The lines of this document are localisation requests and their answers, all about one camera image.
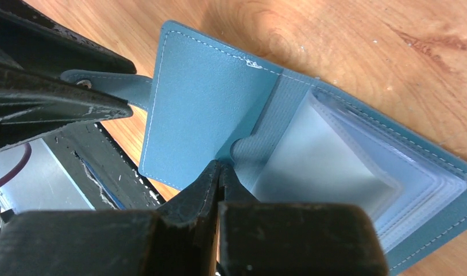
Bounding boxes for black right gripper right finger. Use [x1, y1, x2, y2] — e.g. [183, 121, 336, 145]
[218, 164, 389, 275]

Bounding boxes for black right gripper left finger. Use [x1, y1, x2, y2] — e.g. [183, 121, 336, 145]
[0, 160, 221, 275]

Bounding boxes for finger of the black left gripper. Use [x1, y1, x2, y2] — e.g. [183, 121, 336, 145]
[0, 64, 133, 151]
[0, 1, 137, 77]

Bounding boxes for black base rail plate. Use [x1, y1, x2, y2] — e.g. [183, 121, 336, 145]
[43, 123, 165, 210]

